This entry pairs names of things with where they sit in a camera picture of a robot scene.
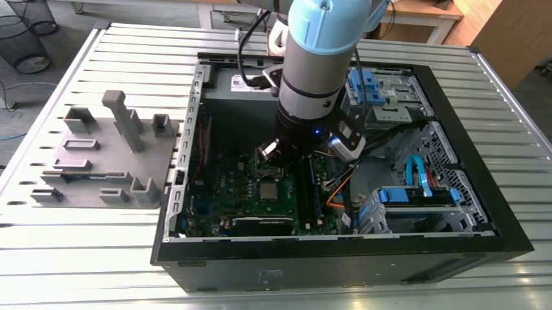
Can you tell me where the silver topped CPU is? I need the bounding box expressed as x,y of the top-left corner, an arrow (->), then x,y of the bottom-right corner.
259,182 -> 282,200

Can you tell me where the CPU socket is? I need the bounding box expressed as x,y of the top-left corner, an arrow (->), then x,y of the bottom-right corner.
256,178 -> 287,203

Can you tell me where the black RAM slot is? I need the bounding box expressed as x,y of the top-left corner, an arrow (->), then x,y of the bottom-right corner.
306,155 -> 322,227
300,156 -> 315,229
295,160 -> 310,229

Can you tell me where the small wrist electronics box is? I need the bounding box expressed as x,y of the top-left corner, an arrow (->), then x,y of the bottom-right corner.
261,66 -> 286,98

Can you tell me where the blue drive bay latch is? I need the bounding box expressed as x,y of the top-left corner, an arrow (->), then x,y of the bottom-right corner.
346,68 -> 387,107

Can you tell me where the silver optical drive bay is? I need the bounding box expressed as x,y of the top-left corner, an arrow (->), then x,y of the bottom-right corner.
342,67 -> 437,138

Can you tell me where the grey power supply unit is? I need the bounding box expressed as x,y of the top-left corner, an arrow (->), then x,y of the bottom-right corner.
200,67 -> 280,152

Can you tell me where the green motherboard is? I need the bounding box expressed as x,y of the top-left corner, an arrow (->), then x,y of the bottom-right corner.
183,141 -> 342,237

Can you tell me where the empty blue disk carrier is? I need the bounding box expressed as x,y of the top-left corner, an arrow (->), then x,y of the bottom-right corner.
358,196 -> 380,229

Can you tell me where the black graphics card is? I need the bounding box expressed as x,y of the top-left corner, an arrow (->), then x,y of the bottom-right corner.
229,215 -> 298,237

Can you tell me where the hard disk in blue carrier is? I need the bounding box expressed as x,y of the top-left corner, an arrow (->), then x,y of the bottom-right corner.
378,186 -> 461,209

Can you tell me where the black PC case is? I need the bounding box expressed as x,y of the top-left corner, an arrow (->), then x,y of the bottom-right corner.
149,51 -> 535,293

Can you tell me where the grey parts rack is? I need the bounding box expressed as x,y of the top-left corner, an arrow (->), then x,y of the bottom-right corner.
28,89 -> 181,209

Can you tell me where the silver disk bay cage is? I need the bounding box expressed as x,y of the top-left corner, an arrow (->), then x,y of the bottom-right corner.
356,185 -> 494,236

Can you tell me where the white desk with wooden top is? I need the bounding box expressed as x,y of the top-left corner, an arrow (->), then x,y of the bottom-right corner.
195,0 -> 465,45

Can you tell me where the dark green RAM stick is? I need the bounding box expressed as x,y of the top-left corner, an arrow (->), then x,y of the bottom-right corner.
42,170 -> 129,182

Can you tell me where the wooden cabinet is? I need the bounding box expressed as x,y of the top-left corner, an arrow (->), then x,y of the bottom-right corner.
443,0 -> 552,91

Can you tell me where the dark wrist camera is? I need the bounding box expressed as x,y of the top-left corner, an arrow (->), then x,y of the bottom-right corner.
256,139 -> 282,161

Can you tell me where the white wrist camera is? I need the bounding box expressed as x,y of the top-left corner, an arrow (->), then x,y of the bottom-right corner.
327,119 -> 367,161

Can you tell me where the long black sleeved cable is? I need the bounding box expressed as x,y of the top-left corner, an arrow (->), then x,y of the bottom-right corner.
322,118 -> 437,191

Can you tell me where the orange wire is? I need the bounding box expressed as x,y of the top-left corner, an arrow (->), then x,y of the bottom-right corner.
326,182 -> 348,211

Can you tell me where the black camera cable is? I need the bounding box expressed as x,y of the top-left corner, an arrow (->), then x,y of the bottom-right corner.
352,46 -> 370,123

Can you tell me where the red black twisted wire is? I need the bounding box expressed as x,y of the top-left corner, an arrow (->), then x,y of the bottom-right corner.
191,112 -> 213,182

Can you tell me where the black electronics box cable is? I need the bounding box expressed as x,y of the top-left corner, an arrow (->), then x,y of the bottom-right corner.
236,9 -> 272,90

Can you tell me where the blue SATA wire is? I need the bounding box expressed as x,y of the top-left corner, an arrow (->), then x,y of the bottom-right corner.
404,154 -> 434,198

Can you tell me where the blue network cable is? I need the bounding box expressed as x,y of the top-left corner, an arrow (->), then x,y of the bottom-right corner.
0,81 -> 57,143

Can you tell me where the large wire mesh bin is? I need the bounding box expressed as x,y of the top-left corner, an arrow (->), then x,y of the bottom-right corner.
0,14 -> 52,75

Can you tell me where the small wire mesh bin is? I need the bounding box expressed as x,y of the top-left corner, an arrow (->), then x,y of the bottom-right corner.
16,0 -> 60,36

